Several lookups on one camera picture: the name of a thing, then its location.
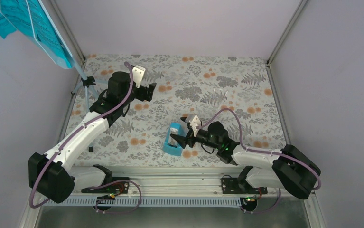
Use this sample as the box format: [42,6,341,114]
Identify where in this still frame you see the blue metronome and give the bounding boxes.
[162,122,184,157]

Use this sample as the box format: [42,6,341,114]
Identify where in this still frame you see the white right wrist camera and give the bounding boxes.
[185,114,202,137]

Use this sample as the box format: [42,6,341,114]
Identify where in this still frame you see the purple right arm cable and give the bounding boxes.
[200,108,322,190]

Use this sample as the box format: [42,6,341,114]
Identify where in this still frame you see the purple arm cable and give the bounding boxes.
[200,108,322,190]
[28,61,135,209]

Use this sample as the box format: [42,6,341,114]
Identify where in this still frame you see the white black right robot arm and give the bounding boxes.
[169,116,321,200]

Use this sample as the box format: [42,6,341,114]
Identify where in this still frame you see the floral patterned table mat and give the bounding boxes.
[75,54,286,168]

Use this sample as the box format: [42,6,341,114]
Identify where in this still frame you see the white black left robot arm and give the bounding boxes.
[28,69,156,209]

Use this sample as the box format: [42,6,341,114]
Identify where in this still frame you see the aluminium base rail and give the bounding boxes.
[20,167,325,228]

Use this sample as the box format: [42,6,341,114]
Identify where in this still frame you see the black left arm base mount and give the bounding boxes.
[81,177,130,195]

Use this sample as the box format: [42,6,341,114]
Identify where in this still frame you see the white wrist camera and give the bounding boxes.
[185,114,202,137]
[132,65,146,88]

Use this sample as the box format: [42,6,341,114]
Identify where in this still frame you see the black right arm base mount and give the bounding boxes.
[220,176,268,195]

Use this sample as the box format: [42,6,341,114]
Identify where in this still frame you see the blue sheet music pages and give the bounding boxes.
[0,0,75,69]

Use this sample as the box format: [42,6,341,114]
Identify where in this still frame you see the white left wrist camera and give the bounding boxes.
[132,65,146,88]

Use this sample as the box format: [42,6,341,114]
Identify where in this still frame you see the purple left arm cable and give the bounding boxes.
[28,61,135,209]

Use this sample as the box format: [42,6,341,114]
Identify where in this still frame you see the light blue music stand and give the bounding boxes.
[71,64,108,115]

